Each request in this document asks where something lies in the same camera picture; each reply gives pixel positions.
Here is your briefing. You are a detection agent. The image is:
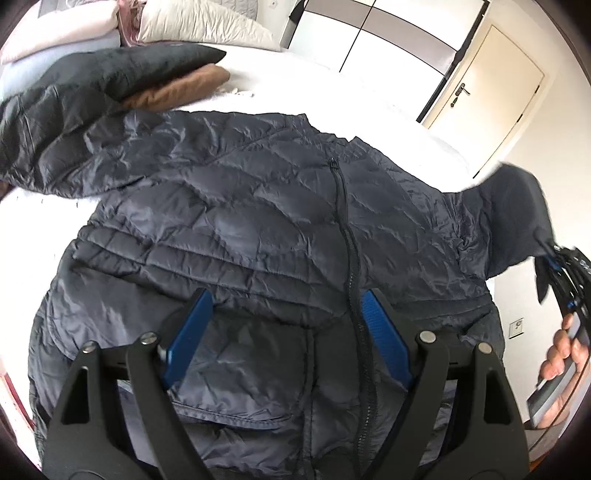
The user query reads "cream door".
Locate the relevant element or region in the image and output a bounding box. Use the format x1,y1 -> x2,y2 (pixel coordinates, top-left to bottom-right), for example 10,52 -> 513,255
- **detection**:
418,23 -> 548,178

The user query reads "dark quilted down jacket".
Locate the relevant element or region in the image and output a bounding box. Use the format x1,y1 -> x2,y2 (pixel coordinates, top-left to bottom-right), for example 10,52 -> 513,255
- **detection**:
0,110 -> 555,480

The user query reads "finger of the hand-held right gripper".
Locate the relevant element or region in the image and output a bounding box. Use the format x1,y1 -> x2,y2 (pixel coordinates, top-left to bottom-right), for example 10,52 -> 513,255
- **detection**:
549,274 -> 591,324
542,247 -> 591,283

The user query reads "dark pink pillow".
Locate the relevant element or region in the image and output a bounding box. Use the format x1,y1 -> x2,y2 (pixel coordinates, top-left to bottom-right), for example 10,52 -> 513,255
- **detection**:
117,0 -> 148,47

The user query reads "person's right hand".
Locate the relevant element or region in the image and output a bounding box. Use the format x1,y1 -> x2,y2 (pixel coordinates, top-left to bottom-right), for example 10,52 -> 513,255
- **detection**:
539,327 -> 591,383

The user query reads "pale pink folded duvet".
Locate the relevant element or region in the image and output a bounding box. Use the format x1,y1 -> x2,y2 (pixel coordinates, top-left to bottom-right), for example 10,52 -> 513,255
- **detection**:
0,0 -> 125,65

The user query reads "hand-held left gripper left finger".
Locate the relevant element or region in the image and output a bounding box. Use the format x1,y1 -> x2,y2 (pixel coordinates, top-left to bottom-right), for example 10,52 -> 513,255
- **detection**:
41,288 -> 215,480

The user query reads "beige pillow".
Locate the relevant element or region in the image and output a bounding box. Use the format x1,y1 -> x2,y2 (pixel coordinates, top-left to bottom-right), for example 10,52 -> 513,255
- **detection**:
136,0 -> 287,51

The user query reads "pale blue pillow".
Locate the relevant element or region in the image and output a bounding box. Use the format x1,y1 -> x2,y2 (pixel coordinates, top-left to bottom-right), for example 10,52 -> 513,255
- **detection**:
0,51 -> 72,95

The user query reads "black fleece garment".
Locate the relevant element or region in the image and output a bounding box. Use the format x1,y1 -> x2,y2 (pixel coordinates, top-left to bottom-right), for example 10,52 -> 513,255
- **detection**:
0,41 -> 227,185

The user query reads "bed with grey sheet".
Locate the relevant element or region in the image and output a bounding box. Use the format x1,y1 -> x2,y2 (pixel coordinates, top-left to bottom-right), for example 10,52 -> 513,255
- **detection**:
0,44 -> 483,444

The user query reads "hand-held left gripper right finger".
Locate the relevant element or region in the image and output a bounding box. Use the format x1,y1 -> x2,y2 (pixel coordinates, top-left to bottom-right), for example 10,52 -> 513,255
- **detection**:
361,288 -> 529,480

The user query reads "grey and white wardrobe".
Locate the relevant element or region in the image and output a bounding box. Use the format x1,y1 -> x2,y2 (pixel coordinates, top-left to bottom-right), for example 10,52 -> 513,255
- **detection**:
286,0 -> 490,77

